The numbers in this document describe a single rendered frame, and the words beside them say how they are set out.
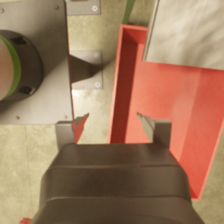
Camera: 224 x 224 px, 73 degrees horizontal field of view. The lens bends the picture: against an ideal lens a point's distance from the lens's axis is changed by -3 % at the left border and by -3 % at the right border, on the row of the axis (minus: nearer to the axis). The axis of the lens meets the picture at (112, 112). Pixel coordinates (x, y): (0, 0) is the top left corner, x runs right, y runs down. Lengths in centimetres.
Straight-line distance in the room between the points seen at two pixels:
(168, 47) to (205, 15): 10
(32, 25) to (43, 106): 17
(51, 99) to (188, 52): 36
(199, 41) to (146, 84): 34
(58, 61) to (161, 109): 55
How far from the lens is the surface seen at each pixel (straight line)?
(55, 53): 36
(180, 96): 79
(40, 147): 155
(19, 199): 201
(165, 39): 44
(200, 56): 49
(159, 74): 75
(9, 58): 29
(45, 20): 38
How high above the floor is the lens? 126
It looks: 76 degrees down
